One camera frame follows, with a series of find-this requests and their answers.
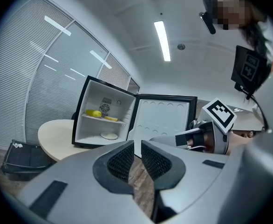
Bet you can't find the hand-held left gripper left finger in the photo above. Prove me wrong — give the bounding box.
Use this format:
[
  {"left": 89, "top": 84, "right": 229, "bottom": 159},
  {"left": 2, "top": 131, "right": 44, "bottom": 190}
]
[{"left": 17, "top": 140, "right": 156, "bottom": 224}]

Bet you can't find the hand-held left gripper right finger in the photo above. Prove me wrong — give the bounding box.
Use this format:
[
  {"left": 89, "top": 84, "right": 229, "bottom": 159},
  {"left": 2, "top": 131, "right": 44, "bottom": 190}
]
[{"left": 141, "top": 140, "right": 229, "bottom": 224}]

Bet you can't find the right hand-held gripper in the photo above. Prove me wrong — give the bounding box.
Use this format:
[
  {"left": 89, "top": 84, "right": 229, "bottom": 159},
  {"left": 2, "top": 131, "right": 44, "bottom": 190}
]
[{"left": 149, "top": 97, "right": 238, "bottom": 154}]

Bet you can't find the black mini fridge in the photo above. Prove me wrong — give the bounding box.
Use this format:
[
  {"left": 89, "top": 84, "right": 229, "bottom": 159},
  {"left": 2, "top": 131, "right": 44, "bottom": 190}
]
[{"left": 71, "top": 75, "right": 198, "bottom": 158}]

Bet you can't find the yellow banana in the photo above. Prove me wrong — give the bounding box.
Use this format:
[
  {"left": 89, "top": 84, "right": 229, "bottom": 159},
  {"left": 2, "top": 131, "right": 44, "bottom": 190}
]
[{"left": 85, "top": 109, "right": 102, "bottom": 118}]

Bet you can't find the person's right forearm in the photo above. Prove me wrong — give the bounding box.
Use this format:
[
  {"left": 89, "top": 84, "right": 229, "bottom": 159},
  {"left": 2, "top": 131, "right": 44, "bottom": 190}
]
[{"left": 226, "top": 132, "right": 253, "bottom": 156}]

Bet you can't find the person's right hand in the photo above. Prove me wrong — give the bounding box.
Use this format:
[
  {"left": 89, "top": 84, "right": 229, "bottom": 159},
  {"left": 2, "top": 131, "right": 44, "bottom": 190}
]
[{"left": 187, "top": 132, "right": 214, "bottom": 153}]

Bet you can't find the round beige table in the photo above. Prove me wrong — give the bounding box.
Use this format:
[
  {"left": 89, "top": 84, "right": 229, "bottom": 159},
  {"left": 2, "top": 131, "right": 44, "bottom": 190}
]
[{"left": 37, "top": 119, "right": 95, "bottom": 161}]

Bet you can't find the white round plate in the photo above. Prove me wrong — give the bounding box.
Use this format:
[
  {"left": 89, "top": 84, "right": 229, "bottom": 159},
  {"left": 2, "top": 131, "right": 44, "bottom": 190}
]
[{"left": 101, "top": 131, "right": 118, "bottom": 140}]

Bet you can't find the black floor tray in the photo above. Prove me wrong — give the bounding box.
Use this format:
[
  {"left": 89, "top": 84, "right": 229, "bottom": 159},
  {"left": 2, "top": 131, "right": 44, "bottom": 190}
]
[{"left": 1, "top": 139, "right": 55, "bottom": 177}]

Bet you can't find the long ceiling light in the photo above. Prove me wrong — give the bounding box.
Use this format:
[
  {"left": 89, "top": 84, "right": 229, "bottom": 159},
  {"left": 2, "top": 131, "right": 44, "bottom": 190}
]
[{"left": 154, "top": 21, "right": 171, "bottom": 62}]

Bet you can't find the black chest-mounted device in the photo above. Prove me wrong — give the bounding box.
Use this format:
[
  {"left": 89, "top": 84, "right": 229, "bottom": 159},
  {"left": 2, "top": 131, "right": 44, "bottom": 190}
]
[{"left": 231, "top": 45, "right": 269, "bottom": 95}]

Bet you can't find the person's white printed shirt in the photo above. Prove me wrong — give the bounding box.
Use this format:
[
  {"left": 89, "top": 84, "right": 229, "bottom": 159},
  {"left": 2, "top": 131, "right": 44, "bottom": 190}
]
[{"left": 252, "top": 17, "right": 273, "bottom": 126}]

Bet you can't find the person's head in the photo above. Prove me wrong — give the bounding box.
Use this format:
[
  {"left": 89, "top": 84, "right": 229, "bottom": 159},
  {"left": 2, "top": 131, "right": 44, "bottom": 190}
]
[{"left": 211, "top": 0, "right": 253, "bottom": 30}]

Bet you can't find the white wire fridge shelf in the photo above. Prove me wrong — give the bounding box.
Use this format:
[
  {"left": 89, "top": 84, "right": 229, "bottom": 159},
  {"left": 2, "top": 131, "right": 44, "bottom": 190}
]
[{"left": 81, "top": 112, "right": 128, "bottom": 125}]

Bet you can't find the black cable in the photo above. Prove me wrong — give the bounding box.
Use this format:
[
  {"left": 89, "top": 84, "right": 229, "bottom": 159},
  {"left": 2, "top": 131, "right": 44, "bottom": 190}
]
[{"left": 246, "top": 93, "right": 269, "bottom": 130}]

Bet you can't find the black head-mounted camera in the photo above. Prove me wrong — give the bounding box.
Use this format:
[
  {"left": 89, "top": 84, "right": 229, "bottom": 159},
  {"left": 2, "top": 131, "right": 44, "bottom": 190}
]
[{"left": 198, "top": 12, "right": 216, "bottom": 35}]

